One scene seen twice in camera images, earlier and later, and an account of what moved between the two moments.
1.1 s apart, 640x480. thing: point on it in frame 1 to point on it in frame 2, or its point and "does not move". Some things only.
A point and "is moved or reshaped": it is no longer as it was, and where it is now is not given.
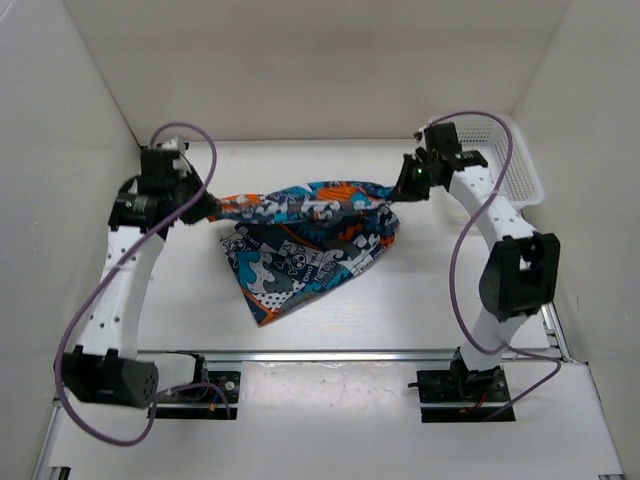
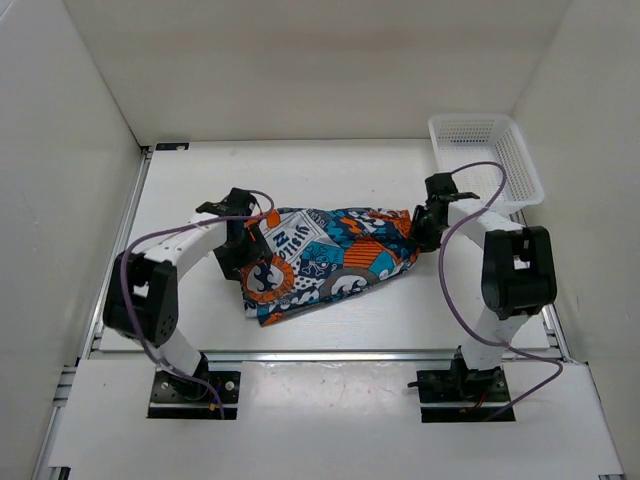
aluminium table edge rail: x=428 y=355 does not move
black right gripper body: x=417 y=179 to x=424 y=231
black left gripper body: x=185 y=189 to x=237 y=253
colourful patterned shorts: x=288 y=247 is moved or reshaped
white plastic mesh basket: x=521 y=185 does not move
